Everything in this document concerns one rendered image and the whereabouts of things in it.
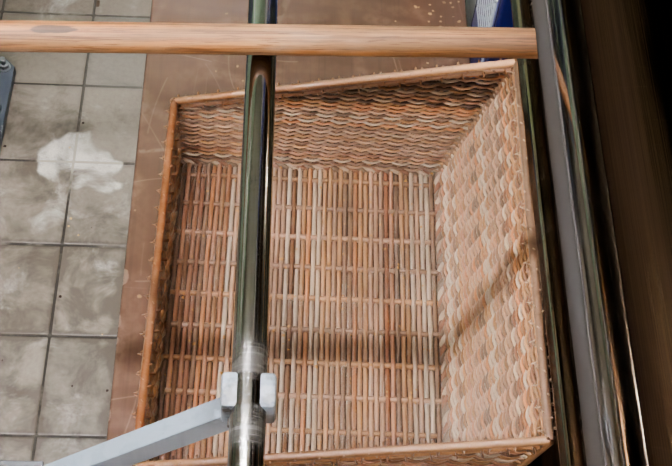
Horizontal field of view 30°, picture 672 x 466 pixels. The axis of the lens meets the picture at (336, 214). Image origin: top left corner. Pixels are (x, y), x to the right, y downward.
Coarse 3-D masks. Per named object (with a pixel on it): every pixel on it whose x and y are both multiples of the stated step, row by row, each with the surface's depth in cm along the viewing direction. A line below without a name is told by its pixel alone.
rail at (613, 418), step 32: (576, 0) 93; (576, 32) 91; (576, 64) 89; (576, 96) 88; (576, 128) 86; (576, 160) 85; (576, 192) 84; (608, 192) 84; (576, 224) 84; (608, 224) 82; (608, 256) 81; (608, 288) 79; (608, 320) 78; (608, 352) 77; (608, 384) 76; (608, 416) 75; (640, 416) 75; (608, 448) 74; (640, 448) 74
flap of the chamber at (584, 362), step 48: (624, 0) 97; (624, 48) 94; (624, 96) 92; (624, 144) 89; (624, 192) 87; (576, 240) 83; (624, 240) 84; (576, 288) 82; (624, 288) 82; (576, 336) 81
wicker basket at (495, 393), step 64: (512, 64) 167; (192, 128) 179; (320, 128) 179; (384, 128) 180; (448, 128) 179; (512, 128) 163; (192, 192) 183; (320, 192) 185; (384, 192) 186; (448, 192) 182; (512, 192) 160; (192, 256) 178; (320, 256) 179; (384, 256) 179; (448, 256) 178; (512, 256) 155; (192, 320) 172; (320, 320) 173; (448, 320) 172; (512, 320) 151; (192, 384) 167; (320, 384) 168; (448, 384) 167; (512, 384) 149; (192, 448) 162; (320, 448) 163; (384, 448) 140; (448, 448) 139; (512, 448) 138
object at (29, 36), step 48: (0, 48) 120; (48, 48) 120; (96, 48) 120; (144, 48) 120; (192, 48) 120; (240, 48) 120; (288, 48) 120; (336, 48) 121; (384, 48) 121; (432, 48) 121; (480, 48) 121; (528, 48) 121
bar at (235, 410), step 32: (256, 0) 126; (256, 64) 122; (256, 96) 120; (256, 128) 117; (256, 160) 115; (256, 192) 113; (256, 224) 112; (256, 256) 110; (256, 288) 108; (256, 320) 106; (256, 352) 105; (224, 384) 103; (256, 384) 103; (192, 416) 108; (224, 416) 104; (256, 416) 102; (96, 448) 115; (128, 448) 112; (160, 448) 111; (256, 448) 100
